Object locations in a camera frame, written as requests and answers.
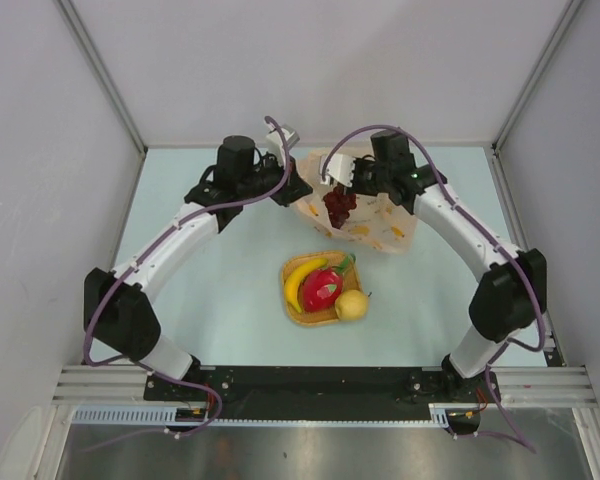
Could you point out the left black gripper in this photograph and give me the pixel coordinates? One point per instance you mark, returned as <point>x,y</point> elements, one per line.
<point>293,189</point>

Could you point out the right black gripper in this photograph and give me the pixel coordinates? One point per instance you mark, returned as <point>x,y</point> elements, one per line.
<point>359,163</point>

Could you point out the dark red fake grapes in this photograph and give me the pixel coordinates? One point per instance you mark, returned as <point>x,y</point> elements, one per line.
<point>339,203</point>

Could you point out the translucent orange plastic bag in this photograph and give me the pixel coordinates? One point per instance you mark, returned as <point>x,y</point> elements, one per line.
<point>375,222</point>

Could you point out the woven bamboo tray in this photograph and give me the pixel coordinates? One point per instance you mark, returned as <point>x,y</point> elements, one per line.
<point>327,316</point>

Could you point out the yellow fake banana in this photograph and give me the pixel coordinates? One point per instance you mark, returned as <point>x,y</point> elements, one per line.
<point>294,280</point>

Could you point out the red fake fruit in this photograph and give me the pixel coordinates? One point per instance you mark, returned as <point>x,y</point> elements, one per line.
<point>323,286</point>

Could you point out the yellow fake lemon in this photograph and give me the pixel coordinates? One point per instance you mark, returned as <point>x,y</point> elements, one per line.
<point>351,305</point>

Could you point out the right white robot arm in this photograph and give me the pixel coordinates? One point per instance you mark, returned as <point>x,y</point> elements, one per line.
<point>511,282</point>

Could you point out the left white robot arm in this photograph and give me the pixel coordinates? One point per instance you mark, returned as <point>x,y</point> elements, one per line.
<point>118,304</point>

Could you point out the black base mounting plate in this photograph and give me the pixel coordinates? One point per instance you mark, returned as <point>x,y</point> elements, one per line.
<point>339,394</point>

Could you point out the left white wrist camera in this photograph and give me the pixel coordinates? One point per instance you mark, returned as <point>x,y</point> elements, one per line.
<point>279,140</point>

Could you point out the white slotted cable duct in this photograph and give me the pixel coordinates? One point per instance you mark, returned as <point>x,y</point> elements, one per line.
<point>182,417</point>

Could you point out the aluminium frame rail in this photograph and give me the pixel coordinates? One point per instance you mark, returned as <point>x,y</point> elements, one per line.
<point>533,387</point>

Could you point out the right aluminium corner post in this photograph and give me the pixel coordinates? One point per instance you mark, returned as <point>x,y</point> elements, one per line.
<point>541,65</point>

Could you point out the aluminium corner post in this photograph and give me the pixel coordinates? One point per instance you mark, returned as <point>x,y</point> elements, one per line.
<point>88,48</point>
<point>541,65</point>

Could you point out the left aluminium corner post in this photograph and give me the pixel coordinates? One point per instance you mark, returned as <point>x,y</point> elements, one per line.
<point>88,48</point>

